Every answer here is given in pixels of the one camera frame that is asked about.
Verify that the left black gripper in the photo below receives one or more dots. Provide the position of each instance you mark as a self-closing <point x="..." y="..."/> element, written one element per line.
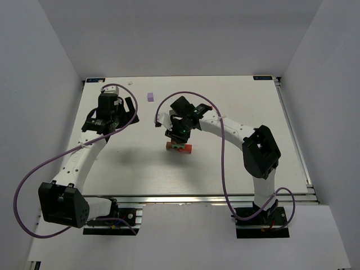
<point x="124" y="111"/>

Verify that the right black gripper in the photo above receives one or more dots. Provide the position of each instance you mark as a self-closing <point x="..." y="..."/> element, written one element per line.
<point x="177" y="138"/>

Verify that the green notched block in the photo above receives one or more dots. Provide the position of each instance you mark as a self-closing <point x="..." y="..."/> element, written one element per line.
<point x="178" y="147"/>

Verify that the red rectangular block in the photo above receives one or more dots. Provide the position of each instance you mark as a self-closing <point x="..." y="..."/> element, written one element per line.
<point x="186" y="148"/>

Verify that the purple cube block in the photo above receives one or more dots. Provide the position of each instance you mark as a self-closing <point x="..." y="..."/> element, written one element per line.
<point x="150" y="97"/>

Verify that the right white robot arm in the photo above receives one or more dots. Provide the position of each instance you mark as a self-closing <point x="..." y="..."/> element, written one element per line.
<point x="258" y="146"/>

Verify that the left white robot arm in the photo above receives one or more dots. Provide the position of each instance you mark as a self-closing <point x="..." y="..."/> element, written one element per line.
<point x="61" y="200"/>

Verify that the left blue label sticker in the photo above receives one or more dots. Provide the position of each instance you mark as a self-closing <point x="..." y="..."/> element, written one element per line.
<point x="95" y="80"/>

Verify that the blue label sticker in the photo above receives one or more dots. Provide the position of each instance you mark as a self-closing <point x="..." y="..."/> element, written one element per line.
<point x="262" y="77"/>
<point x="95" y="80"/>

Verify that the right blue label sticker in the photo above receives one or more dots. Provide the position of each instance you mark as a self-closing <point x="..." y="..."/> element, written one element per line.
<point x="262" y="77"/>

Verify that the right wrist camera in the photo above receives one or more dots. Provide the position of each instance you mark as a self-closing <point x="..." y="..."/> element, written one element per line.
<point x="163" y="119"/>

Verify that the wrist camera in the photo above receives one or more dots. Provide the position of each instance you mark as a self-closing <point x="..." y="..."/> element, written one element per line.
<point x="112" y="89"/>
<point x="163" y="119"/>

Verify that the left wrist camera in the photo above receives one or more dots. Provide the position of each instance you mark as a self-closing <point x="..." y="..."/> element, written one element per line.
<point x="112" y="89"/>

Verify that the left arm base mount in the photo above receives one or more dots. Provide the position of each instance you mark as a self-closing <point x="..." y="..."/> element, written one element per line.
<point x="126" y="222"/>

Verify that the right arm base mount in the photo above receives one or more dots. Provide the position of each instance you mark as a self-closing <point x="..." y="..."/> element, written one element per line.
<point x="261" y="228"/>

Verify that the aluminium table frame rail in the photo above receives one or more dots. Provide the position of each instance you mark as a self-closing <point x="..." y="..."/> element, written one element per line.
<point x="310" y="186"/>

